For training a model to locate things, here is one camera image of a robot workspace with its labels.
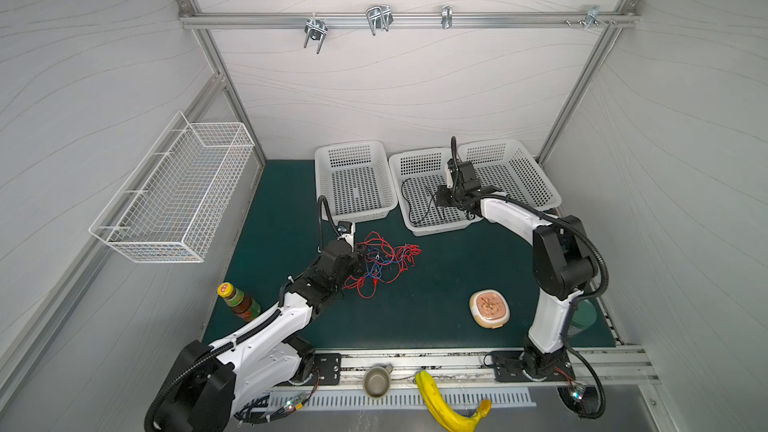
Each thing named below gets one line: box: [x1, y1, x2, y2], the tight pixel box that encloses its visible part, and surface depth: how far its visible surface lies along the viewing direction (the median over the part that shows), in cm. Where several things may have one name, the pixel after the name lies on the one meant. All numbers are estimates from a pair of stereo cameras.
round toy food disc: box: [469, 289, 511, 329], surface depth 83 cm
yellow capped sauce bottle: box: [217, 282, 262, 322], surface depth 72 cm
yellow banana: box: [416, 370, 492, 432], surface depth 66 cm
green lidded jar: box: [567, 299, 598, 337], surface depth 74 cm
